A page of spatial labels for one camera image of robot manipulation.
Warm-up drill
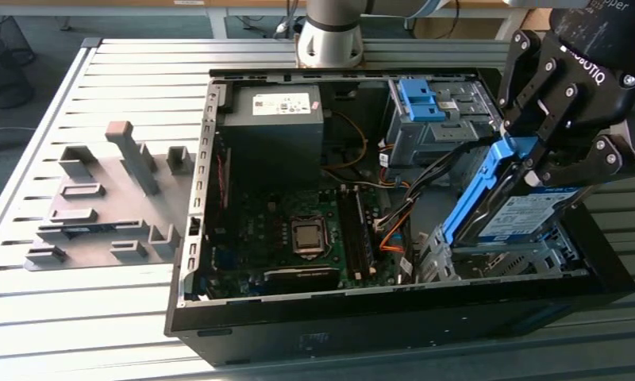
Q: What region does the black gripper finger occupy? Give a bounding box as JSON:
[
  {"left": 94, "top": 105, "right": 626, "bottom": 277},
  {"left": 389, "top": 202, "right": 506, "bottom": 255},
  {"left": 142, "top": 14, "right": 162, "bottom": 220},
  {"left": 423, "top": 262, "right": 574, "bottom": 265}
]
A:
[
  {"left": 495, "top": 29, "right": 582, "bottom": 151},
  {"left": 523, "top": 134, "right": 635, "bottom": 187}
]

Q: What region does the hard disk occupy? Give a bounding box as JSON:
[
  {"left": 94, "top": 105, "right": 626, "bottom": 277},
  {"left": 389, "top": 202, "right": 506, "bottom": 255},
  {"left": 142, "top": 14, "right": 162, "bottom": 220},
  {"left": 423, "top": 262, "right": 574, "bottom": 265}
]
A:
[{"left": 441, "top": 134, "right": 596, "bottom": 249}]

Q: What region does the silver metal disk bay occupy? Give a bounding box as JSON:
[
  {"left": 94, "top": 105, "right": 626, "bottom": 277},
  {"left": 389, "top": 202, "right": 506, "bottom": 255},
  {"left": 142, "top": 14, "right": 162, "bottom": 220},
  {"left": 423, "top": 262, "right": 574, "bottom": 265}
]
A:
[{"left": 417, "top": 224, "right": 567, "bottom": 283}]

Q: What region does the brown wooden cabinet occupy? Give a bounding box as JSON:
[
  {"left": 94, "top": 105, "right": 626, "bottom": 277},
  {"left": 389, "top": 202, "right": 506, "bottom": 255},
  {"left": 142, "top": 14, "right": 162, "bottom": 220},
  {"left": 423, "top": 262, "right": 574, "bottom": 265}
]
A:
[{"left": 518, "top": 7, "right": 555, "bottom": 40}]

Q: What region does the grey metal drive cage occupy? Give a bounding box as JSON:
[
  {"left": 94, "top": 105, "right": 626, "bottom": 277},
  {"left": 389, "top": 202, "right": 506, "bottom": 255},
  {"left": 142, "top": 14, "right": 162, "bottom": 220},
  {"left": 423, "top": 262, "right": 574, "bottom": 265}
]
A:
[{"left": 383, "top": 77, "right": 504, "bottom": 170}]

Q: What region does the blue plastic drive latch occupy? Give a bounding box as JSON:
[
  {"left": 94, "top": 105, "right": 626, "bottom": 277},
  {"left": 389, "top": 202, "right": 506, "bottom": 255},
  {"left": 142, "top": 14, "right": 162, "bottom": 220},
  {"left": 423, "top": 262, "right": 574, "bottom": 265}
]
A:
[{"left": 396, "top": 79, "right": 448, "bottom": 123}]

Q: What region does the black RAM stick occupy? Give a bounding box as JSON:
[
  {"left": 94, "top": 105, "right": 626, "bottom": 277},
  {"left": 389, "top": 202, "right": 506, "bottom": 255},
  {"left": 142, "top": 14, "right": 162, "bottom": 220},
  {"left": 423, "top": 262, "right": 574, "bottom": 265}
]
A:
[{"left": 351, "top": 184, "right": 377, "bottom": 275}]

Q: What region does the grey power supply unit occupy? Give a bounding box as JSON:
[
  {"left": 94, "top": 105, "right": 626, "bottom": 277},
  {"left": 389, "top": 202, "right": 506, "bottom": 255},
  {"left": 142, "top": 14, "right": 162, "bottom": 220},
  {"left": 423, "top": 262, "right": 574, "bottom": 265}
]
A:
[{"left": 224, "top": 84, "right": 327, "bottom": 183}]

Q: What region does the CPU socket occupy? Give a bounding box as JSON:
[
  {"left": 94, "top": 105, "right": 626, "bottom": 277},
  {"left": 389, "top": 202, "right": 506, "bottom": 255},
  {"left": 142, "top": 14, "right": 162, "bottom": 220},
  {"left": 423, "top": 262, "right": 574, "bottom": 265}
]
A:
[{"left": 289, "top": 214, "right": 329, "bottom": 257}]

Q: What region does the silver CPU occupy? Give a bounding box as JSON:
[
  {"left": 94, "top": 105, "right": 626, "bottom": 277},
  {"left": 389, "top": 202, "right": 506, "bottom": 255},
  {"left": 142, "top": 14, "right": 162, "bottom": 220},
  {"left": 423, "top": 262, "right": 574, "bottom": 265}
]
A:
[{"left": 295, "top": 225, "right": 323, "bottom": 249}]

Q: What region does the black open PC case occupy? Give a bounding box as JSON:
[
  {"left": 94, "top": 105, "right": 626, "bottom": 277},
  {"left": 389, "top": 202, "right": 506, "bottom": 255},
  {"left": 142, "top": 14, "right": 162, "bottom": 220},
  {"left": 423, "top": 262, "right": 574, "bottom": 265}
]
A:
[{"left": 162, "top": 67, "right": 635, "bottom": 368}]

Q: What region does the black graphics card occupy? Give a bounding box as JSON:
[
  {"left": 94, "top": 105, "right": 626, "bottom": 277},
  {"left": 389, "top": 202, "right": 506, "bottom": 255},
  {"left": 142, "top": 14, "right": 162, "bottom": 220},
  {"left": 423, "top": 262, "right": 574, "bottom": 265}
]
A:
[{"left": 261, "top": 264, "right": 343, "bottom": 294}]

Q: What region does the green motherboard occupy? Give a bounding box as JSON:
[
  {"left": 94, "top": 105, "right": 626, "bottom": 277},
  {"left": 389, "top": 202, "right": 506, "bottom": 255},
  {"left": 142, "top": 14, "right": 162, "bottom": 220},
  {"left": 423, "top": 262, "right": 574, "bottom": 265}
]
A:
[{"left": 205, "top": 184, "right": 403, "bottom": 298}]

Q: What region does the grey parts rack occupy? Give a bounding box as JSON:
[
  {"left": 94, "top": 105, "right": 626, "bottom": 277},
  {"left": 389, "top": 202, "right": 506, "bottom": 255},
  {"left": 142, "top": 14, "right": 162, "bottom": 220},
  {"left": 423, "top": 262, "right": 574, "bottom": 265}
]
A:
[{"left": 22, "top": 121, "right": 197, "bottom": 273}]

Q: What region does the dark RAM stick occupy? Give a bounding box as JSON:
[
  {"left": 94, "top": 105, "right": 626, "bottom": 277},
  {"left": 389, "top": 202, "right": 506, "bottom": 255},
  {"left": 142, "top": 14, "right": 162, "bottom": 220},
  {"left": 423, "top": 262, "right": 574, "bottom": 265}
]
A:
[{"left": 60, "top": 224, "right": 114, "bottom": 239}]

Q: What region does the black cable bundle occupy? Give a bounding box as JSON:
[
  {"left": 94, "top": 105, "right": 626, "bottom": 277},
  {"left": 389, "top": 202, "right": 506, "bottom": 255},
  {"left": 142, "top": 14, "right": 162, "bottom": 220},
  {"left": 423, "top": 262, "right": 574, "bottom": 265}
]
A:
[{"left": 372, "top": 137, "right": 496, "bottom": 233}]

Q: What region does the thin orange wire loop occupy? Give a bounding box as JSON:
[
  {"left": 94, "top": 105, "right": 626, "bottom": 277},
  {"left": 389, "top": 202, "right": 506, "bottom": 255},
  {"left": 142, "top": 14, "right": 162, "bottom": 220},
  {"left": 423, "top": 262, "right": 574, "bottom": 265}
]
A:
[{"left": 321, "top": 110, "right": 369, "bottom": 171}]

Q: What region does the multicolour wire bundle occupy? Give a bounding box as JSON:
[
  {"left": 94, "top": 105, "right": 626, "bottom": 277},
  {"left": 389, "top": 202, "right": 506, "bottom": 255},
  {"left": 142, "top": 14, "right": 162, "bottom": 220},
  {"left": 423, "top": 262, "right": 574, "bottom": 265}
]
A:
[{"left": 343, "top": 179, "right": 412, "bottom": 191}]

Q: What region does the orange wire bundle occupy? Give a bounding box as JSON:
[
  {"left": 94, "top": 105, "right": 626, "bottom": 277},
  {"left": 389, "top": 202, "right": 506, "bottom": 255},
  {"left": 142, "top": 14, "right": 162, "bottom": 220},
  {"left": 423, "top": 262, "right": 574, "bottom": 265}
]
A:
[{"left": 377, "top": 225, "right": 403, "bottom": 253}]

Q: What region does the black wire mesh wastebasket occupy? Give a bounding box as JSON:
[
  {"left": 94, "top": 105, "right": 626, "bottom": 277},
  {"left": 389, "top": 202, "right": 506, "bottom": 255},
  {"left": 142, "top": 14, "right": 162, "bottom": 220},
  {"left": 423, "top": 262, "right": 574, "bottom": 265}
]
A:
[{"left": 0, "top": 15, "right": 36, "bottom": 109}]

